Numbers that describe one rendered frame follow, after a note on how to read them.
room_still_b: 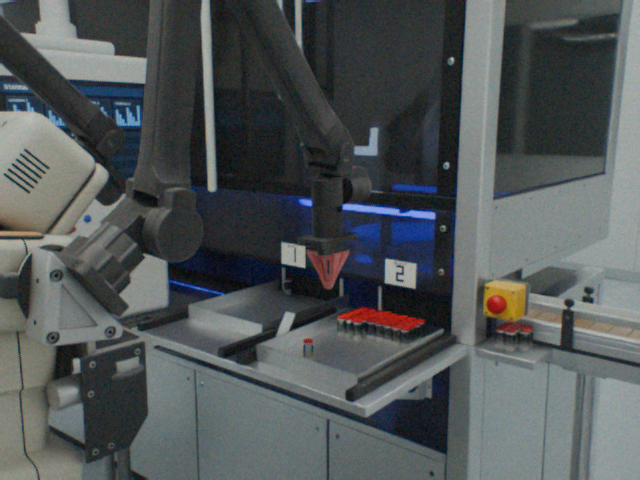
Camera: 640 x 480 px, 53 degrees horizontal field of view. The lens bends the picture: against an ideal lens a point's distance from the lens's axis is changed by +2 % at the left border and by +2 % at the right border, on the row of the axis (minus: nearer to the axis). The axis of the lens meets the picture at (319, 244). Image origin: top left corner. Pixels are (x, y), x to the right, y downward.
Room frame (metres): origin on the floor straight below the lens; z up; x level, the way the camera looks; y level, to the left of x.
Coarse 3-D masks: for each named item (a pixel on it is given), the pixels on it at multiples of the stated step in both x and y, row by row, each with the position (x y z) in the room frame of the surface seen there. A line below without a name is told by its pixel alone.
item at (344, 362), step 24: (288, 336) 1.34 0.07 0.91; (312, 336) 1.41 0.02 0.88; (336, 336) 1.41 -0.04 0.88; (432, 336) 1.33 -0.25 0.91; (264, 360) 1.25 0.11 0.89; (288, 360) 1.21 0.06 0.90; (336, 360) 1.26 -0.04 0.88; (360, 360) 1.26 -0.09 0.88; (384, 360) 1.18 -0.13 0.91; (336, 384) 1.14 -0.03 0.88
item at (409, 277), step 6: (390, 264) 1.49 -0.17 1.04; (396, 264) 1.48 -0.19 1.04; (402, 264) 1.46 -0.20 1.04; (408, 264) 1.45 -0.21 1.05; (414, 264) 1.44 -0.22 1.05; (390, 270) 1.49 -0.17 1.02; (396, 270) 1.48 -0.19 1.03; (408, 270) 1.45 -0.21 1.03; (414, 270) 1.44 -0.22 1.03; (390, 276) 1.49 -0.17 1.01; (402, 276) 1.46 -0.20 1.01; (408, 276) 1.45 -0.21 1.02; (414, 276) 1.44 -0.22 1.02; (390, 282) 1.49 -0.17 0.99; (396, 282) 1.47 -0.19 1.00; (402, 282) 1.46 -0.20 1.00; (408, 282) 1.45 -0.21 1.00; (414, 282) 1.44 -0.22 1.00; (414, 288) 1.44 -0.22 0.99
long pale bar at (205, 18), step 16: (208, 0) 1.79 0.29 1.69; (208, 16) 1.78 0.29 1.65; (208, 32) 1.78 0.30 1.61; (208, 48) 1.78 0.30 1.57; (208, 64) 1.78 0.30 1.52; (208, 80) 1.78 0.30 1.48; (208, 96) 1.78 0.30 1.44; (208, 112) 1.78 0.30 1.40; (208, 128) 1.78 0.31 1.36; (208, 144) 1.78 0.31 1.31; (208, 160) 1.78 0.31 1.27; (208, 176) 1.78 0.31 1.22; (224, 176) 1.82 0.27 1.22
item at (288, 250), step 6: (282, 246) 1.71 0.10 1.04; (288, 246) 1.69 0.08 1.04; (294, 246) 1.68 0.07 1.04; (300, 246) 1.67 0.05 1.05; (282, 252) 1.71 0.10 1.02; (288, 252) 1.69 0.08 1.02; (294, 252) 1.68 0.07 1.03; (300, 252) 1.67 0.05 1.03; (282, 258) 1.71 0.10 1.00; (288, 258) 1.69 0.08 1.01; (294, 258) 1.68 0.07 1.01; (300, 258) 1.67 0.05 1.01; (294, 264) 1.68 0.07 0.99; (300, 264) 1.67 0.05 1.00
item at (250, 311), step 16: (256, 288) 1.75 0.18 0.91; (272, 288) 1.80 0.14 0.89; (192, 304) 1.57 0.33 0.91; (208, 304) 1.61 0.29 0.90; (224, 304) 1.65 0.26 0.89; (240, 304) 1.68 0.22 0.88; (256, 304) 1.68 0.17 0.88; (272, 304) 1.68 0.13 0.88; (288, 304) 1.68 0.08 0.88; (304, 304) 1.68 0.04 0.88; (320, 304) 1.57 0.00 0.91; (336, 304) 1.62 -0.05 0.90; (208, 320) 1.52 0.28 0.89; (224, 320) 1.48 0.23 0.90; (240, 320) 1.44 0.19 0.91; (256, 320) 1.53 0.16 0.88; (272, 320) 1.43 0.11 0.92
